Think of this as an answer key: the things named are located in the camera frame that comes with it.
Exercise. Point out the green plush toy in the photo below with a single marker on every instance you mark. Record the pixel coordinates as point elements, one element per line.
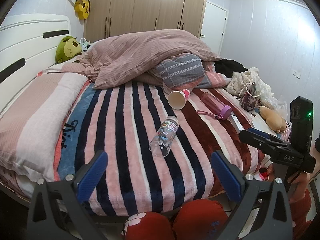
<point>68,50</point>

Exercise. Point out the person's right hand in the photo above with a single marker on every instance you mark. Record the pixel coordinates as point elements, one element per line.
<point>301,182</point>

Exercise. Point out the purple water bottle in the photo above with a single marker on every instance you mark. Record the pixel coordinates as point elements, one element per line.
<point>215,105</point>

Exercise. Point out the black garment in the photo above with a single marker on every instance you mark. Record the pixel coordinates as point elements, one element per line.
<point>231,66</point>

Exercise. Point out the yellow ukulele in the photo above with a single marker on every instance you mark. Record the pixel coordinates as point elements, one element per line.
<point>81,5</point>

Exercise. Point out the tan plush toy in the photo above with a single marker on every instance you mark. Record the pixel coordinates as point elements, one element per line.
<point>273,117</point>

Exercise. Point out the white door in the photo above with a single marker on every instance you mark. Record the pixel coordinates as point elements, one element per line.
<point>213,22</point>

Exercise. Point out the pink paper cup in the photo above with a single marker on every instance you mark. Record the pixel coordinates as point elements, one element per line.
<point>178,98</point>

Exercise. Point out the clear cup with stickers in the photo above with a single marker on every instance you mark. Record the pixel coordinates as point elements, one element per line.
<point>163,136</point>

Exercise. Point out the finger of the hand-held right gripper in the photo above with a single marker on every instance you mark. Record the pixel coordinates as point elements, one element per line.
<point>258,133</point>
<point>252,140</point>

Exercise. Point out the wooden wardrobe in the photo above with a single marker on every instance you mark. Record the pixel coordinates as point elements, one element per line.
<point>147,7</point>

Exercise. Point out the white bed headboard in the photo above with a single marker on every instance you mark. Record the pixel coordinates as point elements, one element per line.
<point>27,50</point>

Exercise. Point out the dark printed mug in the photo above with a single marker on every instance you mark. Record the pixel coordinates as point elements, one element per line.
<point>250,100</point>

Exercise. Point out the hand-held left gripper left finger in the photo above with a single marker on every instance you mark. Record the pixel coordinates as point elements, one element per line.
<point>92,175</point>

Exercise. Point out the grey patterned pillow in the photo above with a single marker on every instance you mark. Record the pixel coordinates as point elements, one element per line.
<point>181,70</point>

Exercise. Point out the white remote control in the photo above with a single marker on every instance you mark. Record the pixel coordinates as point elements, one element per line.
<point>237,123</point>

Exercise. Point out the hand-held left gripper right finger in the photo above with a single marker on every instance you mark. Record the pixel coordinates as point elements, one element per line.
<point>225,175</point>

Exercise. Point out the pink duvet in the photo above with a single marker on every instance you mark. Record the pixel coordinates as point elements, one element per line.
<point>145,55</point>

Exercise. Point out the pink and white pillow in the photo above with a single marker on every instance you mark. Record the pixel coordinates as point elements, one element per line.
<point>37,120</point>

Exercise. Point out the white wall socket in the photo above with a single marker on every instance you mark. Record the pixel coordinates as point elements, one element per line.
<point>296,73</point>

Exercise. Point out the white knitted garment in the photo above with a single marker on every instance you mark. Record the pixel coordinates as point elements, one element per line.
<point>246,80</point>

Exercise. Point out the striped fleece blanket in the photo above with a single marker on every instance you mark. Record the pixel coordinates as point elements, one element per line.
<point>140,135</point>

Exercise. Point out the clear plastic bag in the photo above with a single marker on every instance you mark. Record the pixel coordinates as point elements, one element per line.
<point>277,105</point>

